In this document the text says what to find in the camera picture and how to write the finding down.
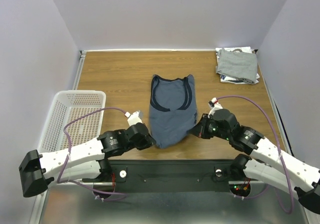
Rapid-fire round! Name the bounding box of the blue tank top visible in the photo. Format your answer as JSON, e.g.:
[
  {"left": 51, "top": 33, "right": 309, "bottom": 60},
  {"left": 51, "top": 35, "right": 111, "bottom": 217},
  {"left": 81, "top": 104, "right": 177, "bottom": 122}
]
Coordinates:
[{"left": 149, "top": 74, "right": 198, "bottom": 149}]

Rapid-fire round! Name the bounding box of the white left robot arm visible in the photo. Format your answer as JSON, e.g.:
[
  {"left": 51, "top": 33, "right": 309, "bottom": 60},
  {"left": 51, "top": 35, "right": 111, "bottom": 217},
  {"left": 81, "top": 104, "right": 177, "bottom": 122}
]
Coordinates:
[{"left": 18, "top": 123, "right": 156, "bottom": 198}]

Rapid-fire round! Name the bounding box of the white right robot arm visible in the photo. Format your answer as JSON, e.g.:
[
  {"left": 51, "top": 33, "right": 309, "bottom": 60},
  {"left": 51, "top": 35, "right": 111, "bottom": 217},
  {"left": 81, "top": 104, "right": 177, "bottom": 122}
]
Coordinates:
[{"left": 189, "top": 109, "right": 320, "bottom": 214}]

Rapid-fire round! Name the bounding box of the folded white printed tank top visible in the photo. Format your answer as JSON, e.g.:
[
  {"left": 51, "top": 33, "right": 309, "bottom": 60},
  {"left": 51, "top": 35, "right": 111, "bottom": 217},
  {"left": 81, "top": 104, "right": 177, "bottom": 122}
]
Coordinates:
[{"left": 215, "top": 46, "right": 260, "bottom": 85}]

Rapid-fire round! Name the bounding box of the folded grey tank top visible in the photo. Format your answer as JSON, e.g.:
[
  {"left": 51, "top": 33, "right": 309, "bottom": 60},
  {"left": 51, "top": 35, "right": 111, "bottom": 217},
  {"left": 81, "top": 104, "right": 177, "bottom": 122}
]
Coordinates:
[{"left": 215, "top": 48, "right": 258, "bottom": 83}]

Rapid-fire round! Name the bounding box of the white plastic basket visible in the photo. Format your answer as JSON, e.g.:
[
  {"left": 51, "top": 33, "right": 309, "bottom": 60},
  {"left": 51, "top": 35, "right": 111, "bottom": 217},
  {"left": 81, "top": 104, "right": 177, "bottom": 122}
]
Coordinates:
[{"left": 37, "top": 90, "right": 106, "bottom": 153}]

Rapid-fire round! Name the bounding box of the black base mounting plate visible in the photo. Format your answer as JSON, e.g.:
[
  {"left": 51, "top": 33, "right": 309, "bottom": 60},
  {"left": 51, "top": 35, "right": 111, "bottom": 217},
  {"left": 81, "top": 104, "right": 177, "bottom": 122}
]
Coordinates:
[{"left": 82, "top": 159, "right": 246, "bottom": 193}]

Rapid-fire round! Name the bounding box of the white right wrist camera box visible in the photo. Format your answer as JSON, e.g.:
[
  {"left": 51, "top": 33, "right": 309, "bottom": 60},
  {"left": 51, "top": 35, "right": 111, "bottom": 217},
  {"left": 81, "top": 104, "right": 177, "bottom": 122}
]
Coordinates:
[{"left": 208, "top": 97, "right": 223, "bottom": 115}]

